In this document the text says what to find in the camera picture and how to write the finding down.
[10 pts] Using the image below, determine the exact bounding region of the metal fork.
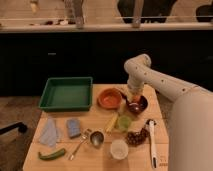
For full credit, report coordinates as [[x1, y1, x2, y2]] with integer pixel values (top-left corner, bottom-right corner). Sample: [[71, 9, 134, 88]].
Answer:
[[68, 130, 90, 160]]

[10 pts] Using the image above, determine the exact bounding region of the orange bowl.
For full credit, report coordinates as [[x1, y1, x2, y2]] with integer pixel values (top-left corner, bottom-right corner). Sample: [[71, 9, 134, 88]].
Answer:
[[97, 88, 122, 109]]

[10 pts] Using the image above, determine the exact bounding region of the green pepper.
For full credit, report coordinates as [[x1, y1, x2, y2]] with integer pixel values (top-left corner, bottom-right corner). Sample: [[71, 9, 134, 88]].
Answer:
[[38, 148, 66, 161]]

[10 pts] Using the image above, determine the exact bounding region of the green plastic tray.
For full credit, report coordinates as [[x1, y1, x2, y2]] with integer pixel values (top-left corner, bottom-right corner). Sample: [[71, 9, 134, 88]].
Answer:
[[39, 77, 93, 112]]

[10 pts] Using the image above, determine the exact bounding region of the yellow corn cob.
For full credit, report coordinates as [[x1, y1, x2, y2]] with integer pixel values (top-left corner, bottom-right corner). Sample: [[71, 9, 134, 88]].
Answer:
[[105, 114, 118, 133]]

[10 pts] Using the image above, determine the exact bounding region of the green cup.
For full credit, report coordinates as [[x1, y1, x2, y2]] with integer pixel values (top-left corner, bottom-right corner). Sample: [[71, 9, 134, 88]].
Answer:
[[117, 115, 131, 132]]

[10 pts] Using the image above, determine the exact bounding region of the bunch of red grapes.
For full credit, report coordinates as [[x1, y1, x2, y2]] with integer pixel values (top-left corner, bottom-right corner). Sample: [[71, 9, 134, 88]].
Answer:
[[126, 128, 149, 146]]

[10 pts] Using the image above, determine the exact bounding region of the blue sponge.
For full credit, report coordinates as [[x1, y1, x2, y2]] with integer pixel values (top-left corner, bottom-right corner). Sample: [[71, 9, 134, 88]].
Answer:
[[67, 119, 81, 138]]

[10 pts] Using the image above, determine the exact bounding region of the purple bowl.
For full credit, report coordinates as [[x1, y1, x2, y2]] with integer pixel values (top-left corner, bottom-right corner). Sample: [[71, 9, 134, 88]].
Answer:
[[126, 95, 148, 115]]

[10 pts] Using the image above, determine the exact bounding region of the white handled brush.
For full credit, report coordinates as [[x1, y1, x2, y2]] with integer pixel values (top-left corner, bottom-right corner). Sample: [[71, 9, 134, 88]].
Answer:
[[146, 119, 157, 169]]

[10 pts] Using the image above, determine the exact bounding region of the metal measuring cup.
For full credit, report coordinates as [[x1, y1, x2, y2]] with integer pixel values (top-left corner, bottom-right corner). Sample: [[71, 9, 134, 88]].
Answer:
[[88, 131, 104, 149]]

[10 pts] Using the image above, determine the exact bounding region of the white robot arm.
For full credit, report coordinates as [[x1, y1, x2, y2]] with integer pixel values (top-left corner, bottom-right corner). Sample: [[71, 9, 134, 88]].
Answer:
[[124, 54, 213, 171]]

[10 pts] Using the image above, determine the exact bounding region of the light blue cloth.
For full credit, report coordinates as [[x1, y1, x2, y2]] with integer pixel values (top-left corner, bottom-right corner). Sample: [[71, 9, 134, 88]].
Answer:
[[39, 118, 61, 147]]

